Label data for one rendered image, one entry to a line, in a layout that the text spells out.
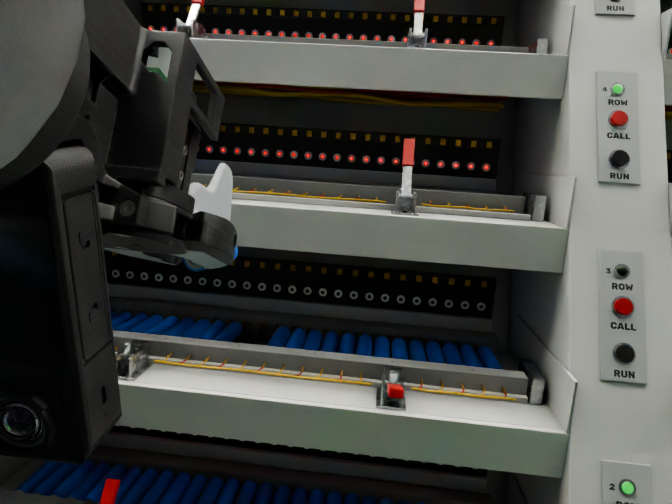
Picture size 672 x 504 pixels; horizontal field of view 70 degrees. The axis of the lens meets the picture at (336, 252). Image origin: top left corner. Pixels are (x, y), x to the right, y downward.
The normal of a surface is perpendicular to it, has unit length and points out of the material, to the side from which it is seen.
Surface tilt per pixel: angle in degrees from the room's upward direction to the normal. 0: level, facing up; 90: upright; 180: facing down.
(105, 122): 91
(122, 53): 91
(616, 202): 90
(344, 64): 113
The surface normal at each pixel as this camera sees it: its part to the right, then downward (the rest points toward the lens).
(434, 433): -0.10, 0.18
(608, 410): -0.07, -0.22
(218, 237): 0.93, 0.04
